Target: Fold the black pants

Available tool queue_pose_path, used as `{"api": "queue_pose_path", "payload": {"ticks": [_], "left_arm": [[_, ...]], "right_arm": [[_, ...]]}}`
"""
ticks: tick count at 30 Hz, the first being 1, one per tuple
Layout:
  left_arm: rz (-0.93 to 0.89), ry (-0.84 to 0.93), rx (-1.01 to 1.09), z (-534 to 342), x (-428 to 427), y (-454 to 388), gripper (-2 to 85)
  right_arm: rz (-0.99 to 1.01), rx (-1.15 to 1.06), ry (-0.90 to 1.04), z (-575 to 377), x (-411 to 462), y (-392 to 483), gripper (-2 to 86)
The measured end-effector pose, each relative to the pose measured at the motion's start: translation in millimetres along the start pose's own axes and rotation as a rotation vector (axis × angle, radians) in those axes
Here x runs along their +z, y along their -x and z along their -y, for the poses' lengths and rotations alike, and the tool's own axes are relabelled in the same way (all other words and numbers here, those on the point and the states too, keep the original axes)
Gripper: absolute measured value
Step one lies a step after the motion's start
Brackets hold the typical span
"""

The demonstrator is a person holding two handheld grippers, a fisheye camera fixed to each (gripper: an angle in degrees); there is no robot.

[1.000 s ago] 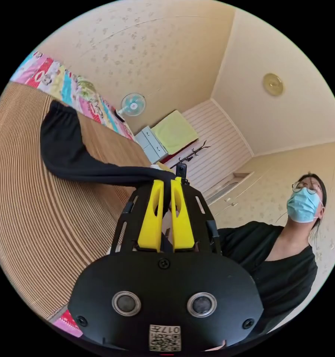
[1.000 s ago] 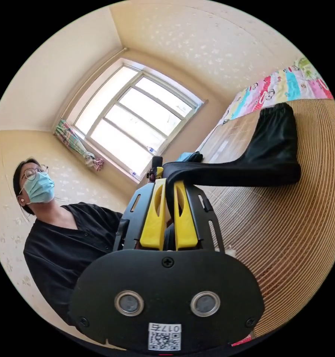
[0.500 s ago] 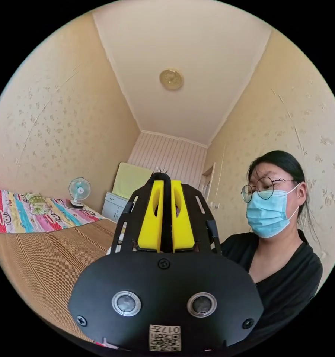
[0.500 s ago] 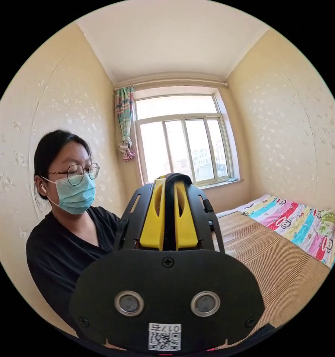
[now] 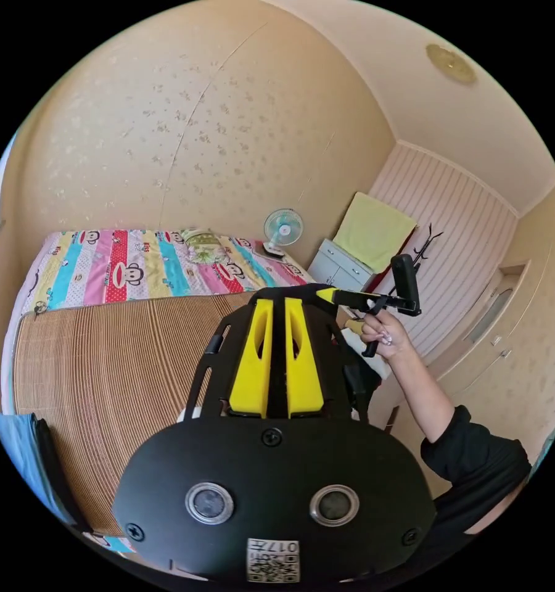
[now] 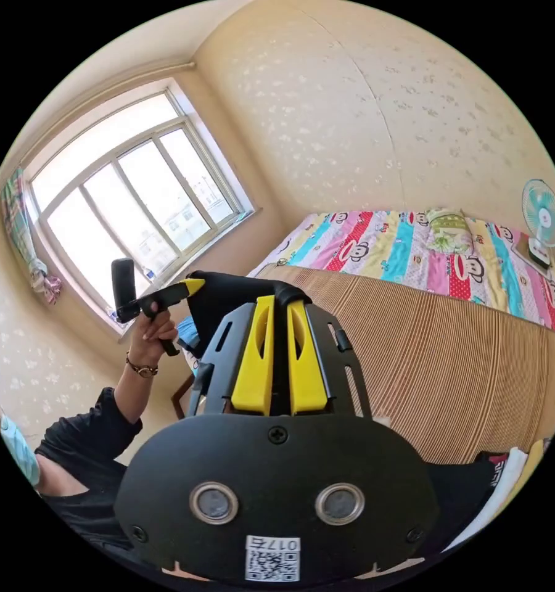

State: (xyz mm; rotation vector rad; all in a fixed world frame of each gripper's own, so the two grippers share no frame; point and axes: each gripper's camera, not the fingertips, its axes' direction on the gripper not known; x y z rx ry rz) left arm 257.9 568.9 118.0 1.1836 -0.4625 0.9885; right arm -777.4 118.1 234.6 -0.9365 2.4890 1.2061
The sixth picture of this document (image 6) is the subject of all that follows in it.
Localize person's body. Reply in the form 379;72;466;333
0;386;145;563

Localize bed with woven mat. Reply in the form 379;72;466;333
245;209;555;465

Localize teal table fan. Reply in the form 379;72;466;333
520;178;555;273

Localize person's left forearm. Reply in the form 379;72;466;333
113;351;160;425

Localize green floral pillow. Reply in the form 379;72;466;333
425;208;475;254

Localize brown wooden chair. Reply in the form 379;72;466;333
170;373;198;421

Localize window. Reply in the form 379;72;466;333
20;77;263;344

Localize black pants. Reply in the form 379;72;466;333
179;270;313;371

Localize person's left hand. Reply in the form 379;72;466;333
128;301;180;367

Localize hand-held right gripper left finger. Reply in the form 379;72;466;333
231;294;276;415

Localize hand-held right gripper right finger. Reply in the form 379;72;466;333
286;299;328;416

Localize colourful checked curtain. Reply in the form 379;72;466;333
0;166;64;306

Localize pile of clothes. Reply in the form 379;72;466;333
429;437;552;552

